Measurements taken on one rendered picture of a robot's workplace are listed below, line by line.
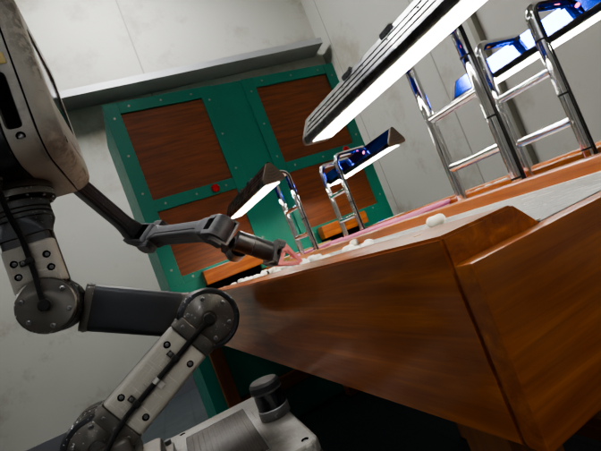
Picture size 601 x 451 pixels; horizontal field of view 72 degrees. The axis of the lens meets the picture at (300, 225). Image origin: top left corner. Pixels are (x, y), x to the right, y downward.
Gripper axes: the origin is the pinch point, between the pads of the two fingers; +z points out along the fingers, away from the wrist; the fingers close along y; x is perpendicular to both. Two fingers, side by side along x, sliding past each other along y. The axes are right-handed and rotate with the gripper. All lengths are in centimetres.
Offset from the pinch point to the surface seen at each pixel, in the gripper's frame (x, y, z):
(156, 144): -56, 97, -57
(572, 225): 9, -87, -4
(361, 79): -27, -48, -13
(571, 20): -62, -56, 31
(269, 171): -30.9, 18.1, -12.5
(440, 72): -197, 112, 108
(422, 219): -11.3, -33.3, 16.2
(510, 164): -19, -56, 18
